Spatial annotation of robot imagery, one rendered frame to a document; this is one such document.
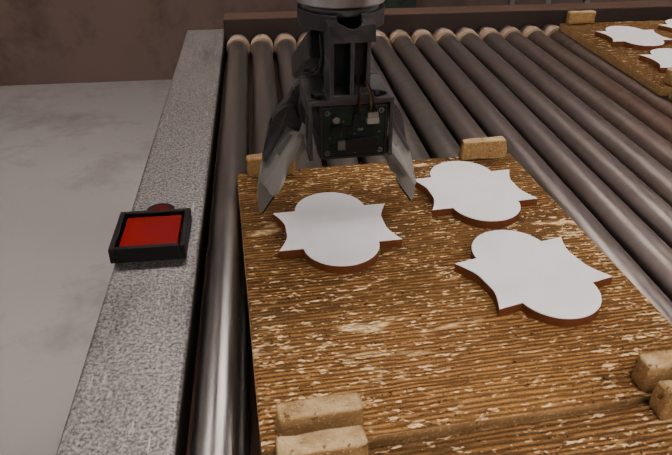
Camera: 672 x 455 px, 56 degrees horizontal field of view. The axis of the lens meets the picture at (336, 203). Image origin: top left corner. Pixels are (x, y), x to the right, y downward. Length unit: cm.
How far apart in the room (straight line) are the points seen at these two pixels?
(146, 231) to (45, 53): 351
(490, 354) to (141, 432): 27
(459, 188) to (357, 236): 15
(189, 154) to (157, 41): 314
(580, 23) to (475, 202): 87
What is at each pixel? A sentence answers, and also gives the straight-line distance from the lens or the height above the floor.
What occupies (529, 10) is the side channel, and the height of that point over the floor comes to 95.
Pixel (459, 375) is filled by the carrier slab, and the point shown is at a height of 94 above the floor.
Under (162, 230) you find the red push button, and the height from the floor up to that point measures 93.
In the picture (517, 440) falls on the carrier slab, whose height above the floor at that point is 94.
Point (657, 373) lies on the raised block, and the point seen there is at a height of 96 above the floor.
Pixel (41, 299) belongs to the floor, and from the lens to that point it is 228.
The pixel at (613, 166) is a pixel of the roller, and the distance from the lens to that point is 90.
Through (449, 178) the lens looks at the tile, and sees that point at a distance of 75.
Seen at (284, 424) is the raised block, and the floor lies 96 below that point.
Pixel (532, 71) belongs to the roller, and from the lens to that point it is 124.
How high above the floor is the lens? 129
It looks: 30 degrees down
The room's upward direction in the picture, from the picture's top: straight up
